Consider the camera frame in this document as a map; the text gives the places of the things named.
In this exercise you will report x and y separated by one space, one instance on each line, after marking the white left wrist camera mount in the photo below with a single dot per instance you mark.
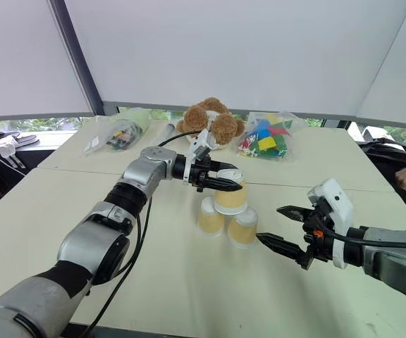
196 146

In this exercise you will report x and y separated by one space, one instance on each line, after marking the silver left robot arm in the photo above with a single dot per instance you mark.
83 243

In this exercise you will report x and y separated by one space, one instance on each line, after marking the grey cylindrical tube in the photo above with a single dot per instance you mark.
166 133

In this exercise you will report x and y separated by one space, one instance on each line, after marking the black and white sandals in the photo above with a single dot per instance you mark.
5 139

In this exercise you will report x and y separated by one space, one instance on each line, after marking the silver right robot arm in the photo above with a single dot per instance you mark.
388 253

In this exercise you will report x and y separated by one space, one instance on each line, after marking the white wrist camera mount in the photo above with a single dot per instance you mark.
196 146
337 211

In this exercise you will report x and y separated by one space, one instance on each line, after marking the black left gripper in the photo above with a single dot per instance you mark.
201 172

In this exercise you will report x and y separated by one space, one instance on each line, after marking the bag of coloured blocks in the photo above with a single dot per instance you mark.
264 135

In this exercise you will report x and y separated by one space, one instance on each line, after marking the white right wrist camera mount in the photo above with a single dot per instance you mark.
337 211

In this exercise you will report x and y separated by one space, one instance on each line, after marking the bag of electronic parts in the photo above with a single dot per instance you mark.
116 137

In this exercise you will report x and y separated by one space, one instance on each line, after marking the black backpack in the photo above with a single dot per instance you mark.
389 151

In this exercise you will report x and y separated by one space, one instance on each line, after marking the yellow paper cup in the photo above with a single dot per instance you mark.
243 229
229 200
210 220

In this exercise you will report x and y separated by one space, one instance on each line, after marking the dark window frame post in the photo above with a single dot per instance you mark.
78 60

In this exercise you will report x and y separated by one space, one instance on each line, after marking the brown teddy bear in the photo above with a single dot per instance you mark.
210 121

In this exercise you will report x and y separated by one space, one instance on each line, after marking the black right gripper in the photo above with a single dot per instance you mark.
316 232

